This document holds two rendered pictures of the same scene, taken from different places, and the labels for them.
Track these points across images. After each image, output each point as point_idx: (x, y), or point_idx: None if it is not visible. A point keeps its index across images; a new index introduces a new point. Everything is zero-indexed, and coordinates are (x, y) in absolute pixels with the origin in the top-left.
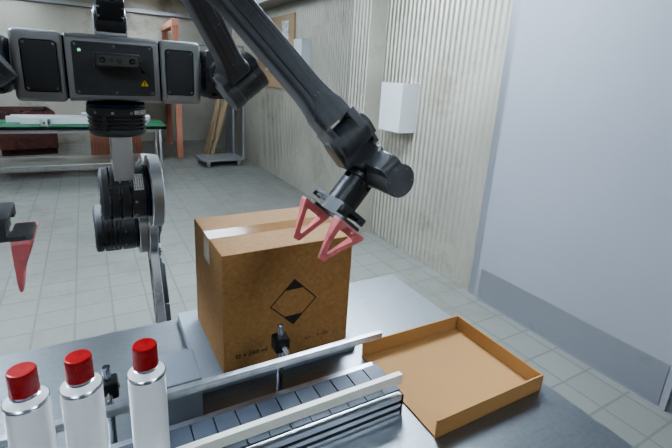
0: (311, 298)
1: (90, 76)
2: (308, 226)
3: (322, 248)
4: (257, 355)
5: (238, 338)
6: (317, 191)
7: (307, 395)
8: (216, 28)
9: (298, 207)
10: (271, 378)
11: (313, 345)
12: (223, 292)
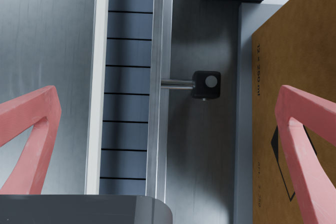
0: (289, 189)
1: None
2: (313, 170)
3: (24, 94)
4: (256, 80)
5: (269, 41)
6: None
7: (142, 107)
8: None
9: None
10: (228, 96)
11: (253, 176)
12: None
